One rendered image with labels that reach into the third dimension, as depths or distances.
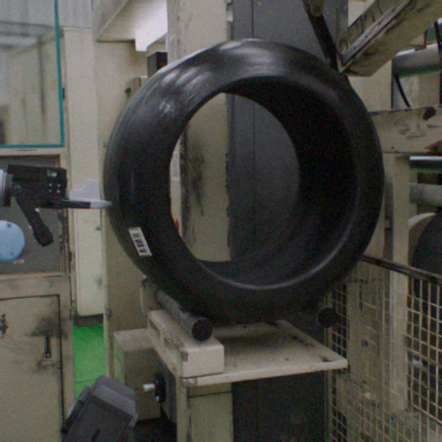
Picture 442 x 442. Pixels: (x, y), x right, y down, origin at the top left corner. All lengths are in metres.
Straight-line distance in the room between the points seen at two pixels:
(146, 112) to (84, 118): 3.48
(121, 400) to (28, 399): 1.78
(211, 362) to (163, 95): 0.54
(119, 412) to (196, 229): 1.39
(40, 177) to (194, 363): 0.48
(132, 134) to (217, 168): 0.45
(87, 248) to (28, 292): 2.81
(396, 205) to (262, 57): 0.69
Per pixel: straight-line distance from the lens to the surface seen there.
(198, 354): 1.40
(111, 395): 0.37
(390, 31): 1.60
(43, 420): 2.17
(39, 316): 2.08
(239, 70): 1.37
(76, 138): 4.79
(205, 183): 1.73
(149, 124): 1.32
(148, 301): 1.71
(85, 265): 4.87
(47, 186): 1.38
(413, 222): 2.25
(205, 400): 1.85
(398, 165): 1.89
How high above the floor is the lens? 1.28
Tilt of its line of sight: 6 degrees down
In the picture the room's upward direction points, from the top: 1 degrees counter-clockwise
